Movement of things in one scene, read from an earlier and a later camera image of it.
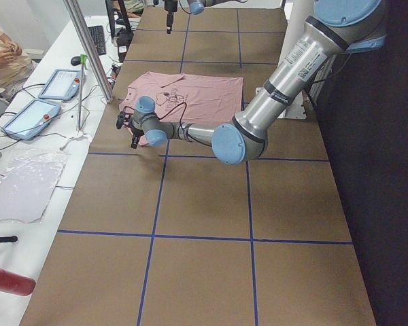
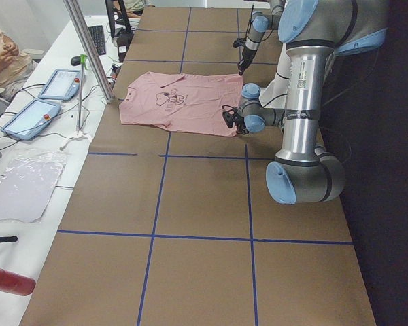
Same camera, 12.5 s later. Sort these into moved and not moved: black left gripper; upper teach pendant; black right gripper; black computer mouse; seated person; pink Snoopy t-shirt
Moved: black left gripper; black right gripper
Not moved: upper teach pendant; pink Snoopy t-shirt; black computer mouse; seated person
